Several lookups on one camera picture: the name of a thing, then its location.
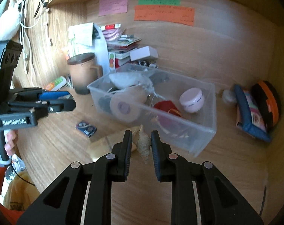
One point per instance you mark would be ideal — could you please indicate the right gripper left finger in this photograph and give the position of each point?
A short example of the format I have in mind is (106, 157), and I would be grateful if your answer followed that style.
(82, 193)

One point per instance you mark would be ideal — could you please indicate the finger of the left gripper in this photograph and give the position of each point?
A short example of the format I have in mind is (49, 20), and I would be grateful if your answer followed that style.
(52, 95)
(61, 105)

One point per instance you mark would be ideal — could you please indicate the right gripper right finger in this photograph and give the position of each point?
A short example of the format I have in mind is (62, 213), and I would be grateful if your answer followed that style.
(199, 186)

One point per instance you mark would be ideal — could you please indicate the beige spiral seashell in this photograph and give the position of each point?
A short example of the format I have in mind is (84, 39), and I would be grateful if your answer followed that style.
(142, 142)

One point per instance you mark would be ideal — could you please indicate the red pouch gold ribbon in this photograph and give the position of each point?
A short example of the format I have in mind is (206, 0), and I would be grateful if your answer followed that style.
(167, 124)

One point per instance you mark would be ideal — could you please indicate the white drawstring pouch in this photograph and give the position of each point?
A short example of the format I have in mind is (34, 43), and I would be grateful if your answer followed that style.
(123, 80)

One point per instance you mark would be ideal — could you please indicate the person's left hand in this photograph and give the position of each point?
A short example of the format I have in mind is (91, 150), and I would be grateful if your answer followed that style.
(10, 146)

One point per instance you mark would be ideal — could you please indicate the orange white tissue pack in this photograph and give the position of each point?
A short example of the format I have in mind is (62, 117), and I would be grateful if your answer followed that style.
(56, 84)

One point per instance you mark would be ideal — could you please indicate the small blue card box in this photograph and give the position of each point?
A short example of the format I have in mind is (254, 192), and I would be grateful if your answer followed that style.
(86, 128)

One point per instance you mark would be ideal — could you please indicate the brown mug with lid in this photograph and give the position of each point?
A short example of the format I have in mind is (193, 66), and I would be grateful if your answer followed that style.
(83, 71)

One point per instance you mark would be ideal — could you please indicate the cream lotion bottle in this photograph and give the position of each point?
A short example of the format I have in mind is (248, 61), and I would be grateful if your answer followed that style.
(105, 145)

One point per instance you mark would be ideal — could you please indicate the white tape roll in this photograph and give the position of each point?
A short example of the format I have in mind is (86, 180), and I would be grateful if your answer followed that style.
(124, 103)

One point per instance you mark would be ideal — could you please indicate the white plush toy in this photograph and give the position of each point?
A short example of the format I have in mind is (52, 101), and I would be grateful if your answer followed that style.
(10, 18)

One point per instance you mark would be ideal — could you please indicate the blue zip pouch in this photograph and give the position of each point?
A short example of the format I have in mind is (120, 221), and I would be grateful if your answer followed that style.
(250, 120)

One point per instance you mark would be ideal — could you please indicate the white small box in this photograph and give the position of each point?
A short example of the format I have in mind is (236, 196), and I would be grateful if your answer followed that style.
(143, 53)

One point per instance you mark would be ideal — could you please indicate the clear cup with trinkets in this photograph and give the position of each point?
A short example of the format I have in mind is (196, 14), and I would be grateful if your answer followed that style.
(147, 63)

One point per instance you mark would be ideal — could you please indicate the clear plastic storage bin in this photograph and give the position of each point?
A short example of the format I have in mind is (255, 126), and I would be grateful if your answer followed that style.
(201, 126)

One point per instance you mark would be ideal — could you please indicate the pink round compact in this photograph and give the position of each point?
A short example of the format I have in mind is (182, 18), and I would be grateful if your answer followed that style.
(192, 100)

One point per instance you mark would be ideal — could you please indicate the pink sticky note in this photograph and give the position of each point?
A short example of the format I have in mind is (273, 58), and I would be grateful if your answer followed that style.
(111, 7)

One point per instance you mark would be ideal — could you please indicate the orange black round case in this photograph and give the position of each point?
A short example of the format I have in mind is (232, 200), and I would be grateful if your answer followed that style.
(268, 102)

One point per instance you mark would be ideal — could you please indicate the green sticky note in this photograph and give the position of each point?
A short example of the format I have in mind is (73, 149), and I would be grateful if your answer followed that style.
(160, 2)

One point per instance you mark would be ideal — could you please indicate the orange sticky note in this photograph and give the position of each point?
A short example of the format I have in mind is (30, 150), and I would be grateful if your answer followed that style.
(173, 14)

